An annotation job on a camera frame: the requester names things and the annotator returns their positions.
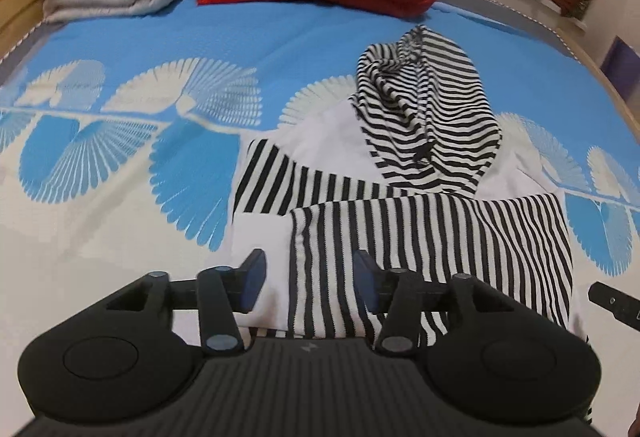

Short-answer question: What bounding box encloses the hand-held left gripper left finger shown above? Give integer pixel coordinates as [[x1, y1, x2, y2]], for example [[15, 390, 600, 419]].
[[107, 247, 268, 358]]

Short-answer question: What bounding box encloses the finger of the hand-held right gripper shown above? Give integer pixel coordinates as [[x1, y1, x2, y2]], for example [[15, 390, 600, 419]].
[[587, 282, 640, 329]]

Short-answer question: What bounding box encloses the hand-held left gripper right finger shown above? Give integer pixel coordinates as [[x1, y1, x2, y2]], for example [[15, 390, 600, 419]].
[[352, 249, 535, 359]]

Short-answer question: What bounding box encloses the black white striped hoodie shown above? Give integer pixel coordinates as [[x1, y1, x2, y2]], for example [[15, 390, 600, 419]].
[[231, 26, 593, 348]]

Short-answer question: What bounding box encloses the blue patterned bed sheet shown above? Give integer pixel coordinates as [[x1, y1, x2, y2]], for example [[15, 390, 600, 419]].
[[0, 0, 640, 418]]

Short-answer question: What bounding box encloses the purple board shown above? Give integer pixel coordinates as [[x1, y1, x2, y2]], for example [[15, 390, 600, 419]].
[[600, 37, 640, 104]]

